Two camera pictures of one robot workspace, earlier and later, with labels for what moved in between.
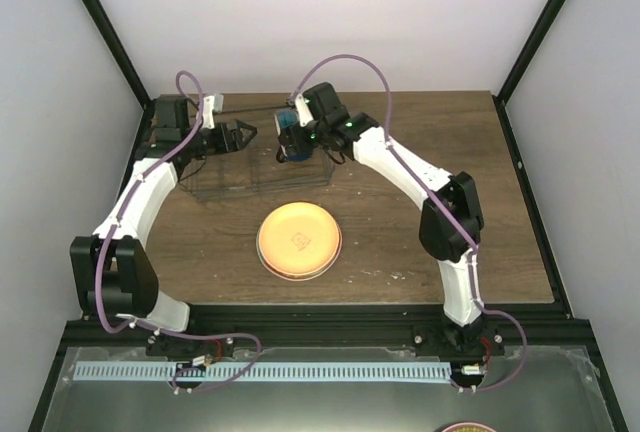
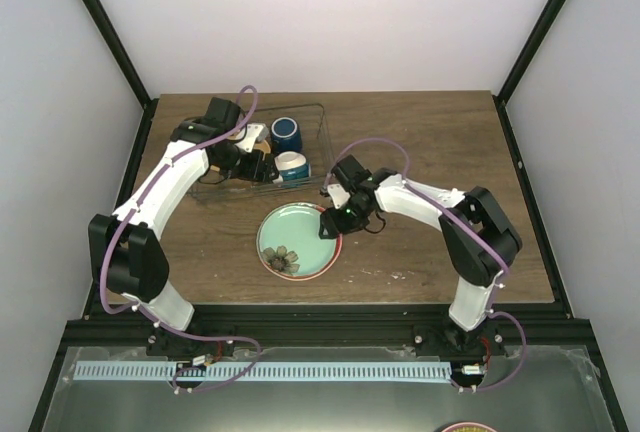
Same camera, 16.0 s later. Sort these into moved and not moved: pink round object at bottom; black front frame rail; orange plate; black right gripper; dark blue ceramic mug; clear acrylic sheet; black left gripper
Moved: black left gripper; orange plate; dark blue ceramic mug; black right gripper
Not moved: clear acrylic sheet; pink round object at bottom; black front frame rail
